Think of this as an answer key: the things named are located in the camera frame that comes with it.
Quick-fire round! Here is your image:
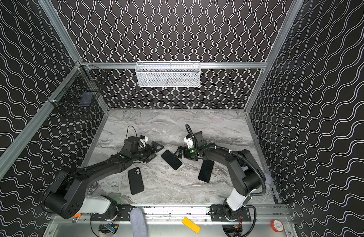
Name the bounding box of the blue phone black screen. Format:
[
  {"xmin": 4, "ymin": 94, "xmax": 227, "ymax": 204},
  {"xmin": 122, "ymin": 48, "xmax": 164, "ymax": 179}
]
[{"xmin": 161, "ymin": 150, "xmax": 183, "ymax": 170}]

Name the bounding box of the black phone case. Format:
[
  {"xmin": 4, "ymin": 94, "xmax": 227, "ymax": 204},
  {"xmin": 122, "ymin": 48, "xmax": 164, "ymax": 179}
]
[{"xmin": 127, "ymin": 167, "xmax": 144, "ymax": 195}]

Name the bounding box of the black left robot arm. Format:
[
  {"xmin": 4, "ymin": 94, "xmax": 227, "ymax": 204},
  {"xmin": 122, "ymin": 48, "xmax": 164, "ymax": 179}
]
[{"xmin": 41, "ymin": 136, "xmax": 164, "ymax": 220}]

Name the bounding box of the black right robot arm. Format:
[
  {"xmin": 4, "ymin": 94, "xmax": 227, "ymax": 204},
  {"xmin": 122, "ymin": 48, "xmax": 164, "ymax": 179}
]
[{"xmin": 174, "ymin": 131, "xmax": 267, "ymax": 220}]

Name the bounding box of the yellow plastic piece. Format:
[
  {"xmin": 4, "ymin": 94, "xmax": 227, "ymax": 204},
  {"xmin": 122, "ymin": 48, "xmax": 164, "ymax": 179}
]
[{"xmin": 183, "ymin": 217, "xmax": 201, "ymax": 234}]

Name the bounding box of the grey cloth right side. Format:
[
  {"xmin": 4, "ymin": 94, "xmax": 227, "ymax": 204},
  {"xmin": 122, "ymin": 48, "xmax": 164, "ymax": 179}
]
[{"xmin": 265, "ymin": 173, "xmax": 273, "ymax": 186}]

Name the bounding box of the red tape roll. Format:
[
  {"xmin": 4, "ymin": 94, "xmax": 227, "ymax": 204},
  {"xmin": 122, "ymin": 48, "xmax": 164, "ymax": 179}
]
[{"xmin": 271, "ymin": 220, "xmax": 285, "ymax": 233}]

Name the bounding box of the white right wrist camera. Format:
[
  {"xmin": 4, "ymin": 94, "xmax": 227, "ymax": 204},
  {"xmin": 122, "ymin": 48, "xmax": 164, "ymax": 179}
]
[{"xmin": 184, "ymin": 135, "xmax": 194, "ymax": 149}]

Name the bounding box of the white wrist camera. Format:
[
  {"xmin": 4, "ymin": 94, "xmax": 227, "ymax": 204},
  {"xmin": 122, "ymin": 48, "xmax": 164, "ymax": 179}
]
[
  {"xmin": 139, "ymin": 135, "xmax": 148, "ymax": 146},
  {"xmin": 184, "ymin": 135, "xmax": 194, "ymax": 149}
]

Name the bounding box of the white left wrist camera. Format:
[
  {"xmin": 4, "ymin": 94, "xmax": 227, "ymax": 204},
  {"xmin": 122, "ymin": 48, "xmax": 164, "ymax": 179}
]
[{"xmin": 139, "ymin": 135, "xmax": 148, "ymax": 146}]

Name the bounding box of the grey cloth front rail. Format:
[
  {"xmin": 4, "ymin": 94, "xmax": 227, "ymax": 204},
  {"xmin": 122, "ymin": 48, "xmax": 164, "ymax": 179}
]
[{"xmin": 130, "ymin": 208, "xmax": 148, "ymax": 237}]

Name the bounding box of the white wire mesh basket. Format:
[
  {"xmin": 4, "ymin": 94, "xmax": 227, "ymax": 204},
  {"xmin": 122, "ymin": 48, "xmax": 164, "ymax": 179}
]
[{"xmin": 135, "ymin": 61, "xmax": 201, "ymax": 87}]

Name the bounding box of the black wire mesh basket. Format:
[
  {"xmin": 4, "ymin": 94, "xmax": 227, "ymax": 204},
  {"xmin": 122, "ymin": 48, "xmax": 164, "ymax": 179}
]
[{"xmin": 49, "ymin": 62, "xmax": 108, "ymax": 120}]

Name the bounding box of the orange handled tool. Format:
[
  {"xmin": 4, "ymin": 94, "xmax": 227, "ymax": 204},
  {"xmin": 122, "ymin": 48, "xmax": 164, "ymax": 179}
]
[{"xmin": 72, "ymin": 213, "xmax": 82, "ymax": 223}]

